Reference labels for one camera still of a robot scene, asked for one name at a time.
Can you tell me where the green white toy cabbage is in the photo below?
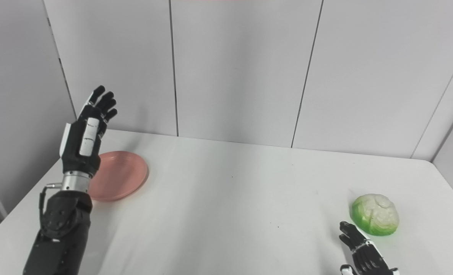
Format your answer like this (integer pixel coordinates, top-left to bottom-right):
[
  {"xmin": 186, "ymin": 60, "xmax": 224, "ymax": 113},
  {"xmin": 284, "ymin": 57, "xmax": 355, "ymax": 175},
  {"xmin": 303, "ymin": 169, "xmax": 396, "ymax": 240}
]
[{"xmin": 351, "ymin": 194, "xmax": 399, "ymax": 236}]

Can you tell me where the pink plastic plate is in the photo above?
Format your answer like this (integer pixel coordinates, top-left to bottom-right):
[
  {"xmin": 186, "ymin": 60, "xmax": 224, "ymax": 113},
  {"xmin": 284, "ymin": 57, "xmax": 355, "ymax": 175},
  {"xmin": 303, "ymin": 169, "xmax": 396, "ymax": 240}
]
[{"xmin": 88, "ymin": 150, "xmax": 149, "ymax": 202}]

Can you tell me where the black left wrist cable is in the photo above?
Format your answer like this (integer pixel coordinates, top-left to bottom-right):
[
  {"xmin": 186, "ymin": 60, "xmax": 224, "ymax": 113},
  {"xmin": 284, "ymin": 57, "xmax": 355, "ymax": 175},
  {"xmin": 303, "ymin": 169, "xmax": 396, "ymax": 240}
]
[{"xmin": 39, "ymin": 183, "xmax": 63, "ymax": 230}]

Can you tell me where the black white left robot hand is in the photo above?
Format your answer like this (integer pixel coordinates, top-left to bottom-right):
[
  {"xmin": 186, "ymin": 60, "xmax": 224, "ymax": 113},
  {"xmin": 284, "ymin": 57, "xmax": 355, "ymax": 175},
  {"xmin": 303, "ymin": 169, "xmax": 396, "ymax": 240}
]
[{"xmin": 59, "ymin": 85, "xmax": 118, "ymax": 178}]

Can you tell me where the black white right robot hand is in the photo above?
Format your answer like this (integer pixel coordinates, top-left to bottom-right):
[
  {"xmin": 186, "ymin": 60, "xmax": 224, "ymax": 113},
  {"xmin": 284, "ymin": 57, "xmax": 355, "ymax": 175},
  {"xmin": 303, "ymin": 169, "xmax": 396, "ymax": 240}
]
[{"xmin": 339, "ymin": 221, "xmax": 399, "ymax": 275}]

